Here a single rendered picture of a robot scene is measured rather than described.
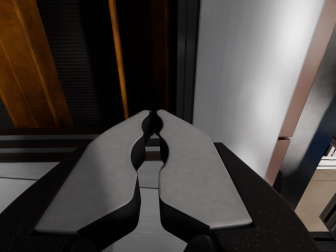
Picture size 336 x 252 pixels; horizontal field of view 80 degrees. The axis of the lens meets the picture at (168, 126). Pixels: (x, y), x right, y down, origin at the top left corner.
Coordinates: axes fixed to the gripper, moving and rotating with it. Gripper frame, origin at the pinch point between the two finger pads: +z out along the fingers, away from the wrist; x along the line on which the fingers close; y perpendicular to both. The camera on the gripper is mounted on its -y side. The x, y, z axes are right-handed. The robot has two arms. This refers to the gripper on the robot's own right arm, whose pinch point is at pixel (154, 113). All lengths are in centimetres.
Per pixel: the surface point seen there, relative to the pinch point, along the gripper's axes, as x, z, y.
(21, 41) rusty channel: -22.5, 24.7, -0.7
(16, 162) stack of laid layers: -16.1, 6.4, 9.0
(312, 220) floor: 124, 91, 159
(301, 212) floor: 111, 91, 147
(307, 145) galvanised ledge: 32.0, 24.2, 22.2
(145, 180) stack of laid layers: -1.9, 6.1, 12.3
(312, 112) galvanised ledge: 30.1, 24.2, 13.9
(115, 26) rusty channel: -5.9, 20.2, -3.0
